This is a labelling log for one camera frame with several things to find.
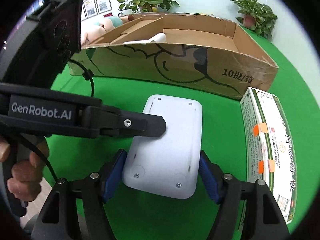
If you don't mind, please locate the large shallow cardboard tray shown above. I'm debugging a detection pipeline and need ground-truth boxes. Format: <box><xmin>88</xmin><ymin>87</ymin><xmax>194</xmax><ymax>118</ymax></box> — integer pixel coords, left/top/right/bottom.
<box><xmin>69</xmin><ymin>12</ymin><xmax>279</xmax><ymax>100</ymax></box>

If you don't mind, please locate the white hair dryer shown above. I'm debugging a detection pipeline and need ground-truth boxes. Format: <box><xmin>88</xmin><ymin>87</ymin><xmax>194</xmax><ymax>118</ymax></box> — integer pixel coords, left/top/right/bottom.
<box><xmin>123</xmin><ymin>33</ymin><xmax>167</xmax><ymax>44</ymax></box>

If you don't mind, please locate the green white medicine box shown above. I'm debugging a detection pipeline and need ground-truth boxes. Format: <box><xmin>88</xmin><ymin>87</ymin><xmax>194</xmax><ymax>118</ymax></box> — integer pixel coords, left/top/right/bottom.
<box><xmin>240</xmin><ymin>87</ymin><xmax>298</xmax><ymax>224</ymax></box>

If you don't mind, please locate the long brown cardboard box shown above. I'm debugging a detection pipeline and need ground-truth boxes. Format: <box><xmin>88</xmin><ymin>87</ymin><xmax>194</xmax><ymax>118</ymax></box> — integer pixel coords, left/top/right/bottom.
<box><xmin>90</xmin><ymin>17</ymin><xmax>164</xmax><ymax>44</ymax></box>

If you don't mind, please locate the person's left hand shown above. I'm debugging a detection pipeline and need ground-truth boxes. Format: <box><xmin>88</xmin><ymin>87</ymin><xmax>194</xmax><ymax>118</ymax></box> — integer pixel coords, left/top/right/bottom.
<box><xmin>1</xmin><ymin>137</ymin><xmax>49</xmax><ymax>202</ymax></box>

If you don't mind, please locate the right potted green plant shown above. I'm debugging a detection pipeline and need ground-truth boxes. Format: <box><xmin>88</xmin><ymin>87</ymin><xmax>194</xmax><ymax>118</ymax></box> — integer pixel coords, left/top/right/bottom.
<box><xmin>231</xmin><ymin>0</ymin><xmax>278</xmax><ymax>40</ymax></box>

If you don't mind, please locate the left potted green plant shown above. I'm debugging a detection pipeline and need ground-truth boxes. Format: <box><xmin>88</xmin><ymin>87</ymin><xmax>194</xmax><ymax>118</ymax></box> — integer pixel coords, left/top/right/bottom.
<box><xmin>117</xmin><ymin>0</ymin><xmax>180</xmax><ymax>14</ymax></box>

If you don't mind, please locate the plush pig toy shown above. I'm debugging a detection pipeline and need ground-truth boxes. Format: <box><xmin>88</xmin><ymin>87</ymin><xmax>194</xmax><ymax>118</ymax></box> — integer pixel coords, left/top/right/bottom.
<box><xmin>80</xmin><ymin>15</ymin><xmax>135</xmax><ymax>46</ymax></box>

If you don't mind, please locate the white plastic device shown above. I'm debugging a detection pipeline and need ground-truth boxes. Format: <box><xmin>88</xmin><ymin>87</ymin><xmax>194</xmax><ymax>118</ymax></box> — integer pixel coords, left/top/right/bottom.
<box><xmin>122</xmin><ymin>94</ymin><xmax>202</xmax><ymax>199</ymax></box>

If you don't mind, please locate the potted green plant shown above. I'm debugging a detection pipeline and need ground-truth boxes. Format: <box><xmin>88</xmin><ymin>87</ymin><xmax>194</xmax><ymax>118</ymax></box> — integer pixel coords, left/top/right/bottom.
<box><xmin>231</xmin><ymin>0</ymin><xmax>278</xmax><ymax>40</ymax></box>
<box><xmin>117</xmin><ymin>0</ymin><xmax>180</xmax><ymax>14</ymax></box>

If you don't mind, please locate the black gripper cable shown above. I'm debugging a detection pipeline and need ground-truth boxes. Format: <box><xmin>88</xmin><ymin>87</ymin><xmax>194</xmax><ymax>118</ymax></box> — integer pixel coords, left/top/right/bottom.
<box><xmin>22</xmin><ymin>59</ymin><xmax>95</xmax><ymax>183</ymax></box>

